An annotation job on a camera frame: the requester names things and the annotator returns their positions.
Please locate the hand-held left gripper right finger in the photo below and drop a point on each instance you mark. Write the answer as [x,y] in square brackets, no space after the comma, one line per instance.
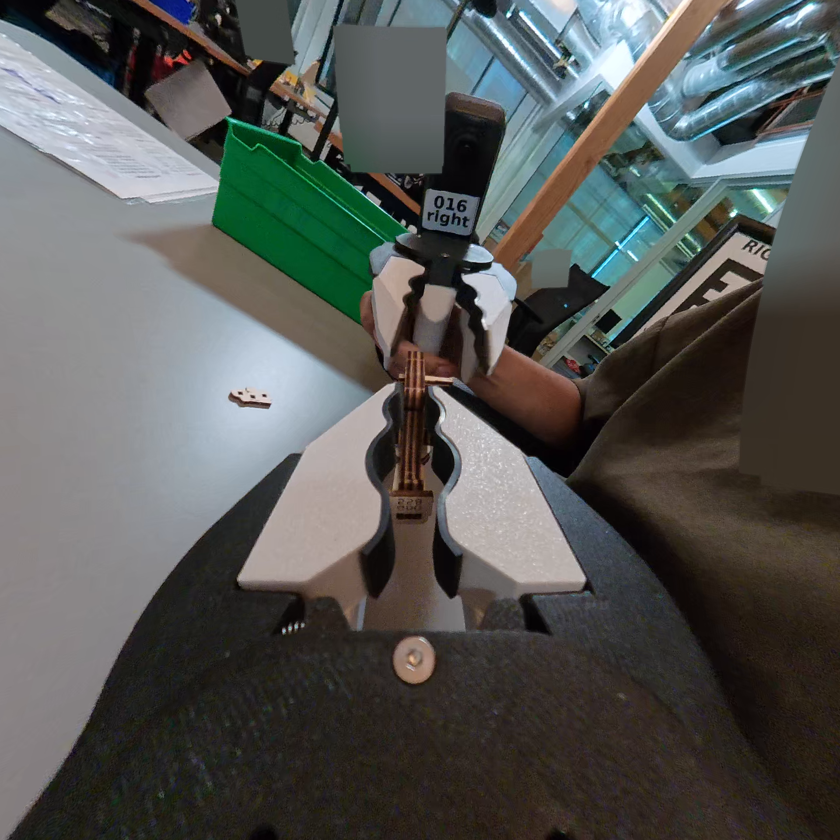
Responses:
[512,518]

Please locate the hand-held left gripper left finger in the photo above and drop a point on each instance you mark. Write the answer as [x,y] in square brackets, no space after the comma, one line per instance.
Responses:
[308,518]

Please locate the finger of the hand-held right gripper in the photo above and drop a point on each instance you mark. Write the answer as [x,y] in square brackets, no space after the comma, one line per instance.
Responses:
[495,302]
[390,295]

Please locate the layered wooden puzzle model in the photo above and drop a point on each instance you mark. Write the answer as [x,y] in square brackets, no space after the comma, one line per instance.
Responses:
[413,426]

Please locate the wooden piece with square holes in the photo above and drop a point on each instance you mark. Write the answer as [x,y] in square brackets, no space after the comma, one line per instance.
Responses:
[250,397]

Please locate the person's right forearm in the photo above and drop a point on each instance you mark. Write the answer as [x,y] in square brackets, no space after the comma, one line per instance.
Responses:
[531,400]

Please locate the grey desk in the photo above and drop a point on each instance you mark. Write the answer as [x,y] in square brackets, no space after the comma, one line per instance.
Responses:
[98,459]

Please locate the person's right hand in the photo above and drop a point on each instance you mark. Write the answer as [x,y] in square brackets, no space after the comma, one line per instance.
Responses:
[400,364]

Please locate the wooden beam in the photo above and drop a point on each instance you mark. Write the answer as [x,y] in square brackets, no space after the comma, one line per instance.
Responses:
[590,131]

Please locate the green plastic bin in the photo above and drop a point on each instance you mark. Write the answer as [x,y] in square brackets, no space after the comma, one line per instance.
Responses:
[282,216]

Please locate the black framed marker sign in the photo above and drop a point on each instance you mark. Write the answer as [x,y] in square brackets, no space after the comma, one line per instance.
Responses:
[715,275]

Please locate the silver ventilation ducts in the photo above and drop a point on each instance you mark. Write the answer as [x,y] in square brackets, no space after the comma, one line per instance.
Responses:
[722,72]

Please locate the white card sheet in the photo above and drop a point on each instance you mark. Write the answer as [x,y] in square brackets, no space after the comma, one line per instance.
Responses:
[187,102]

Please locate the paper sheet in plastic sleeve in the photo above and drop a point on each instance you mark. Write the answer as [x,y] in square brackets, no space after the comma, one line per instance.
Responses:
[85,124]

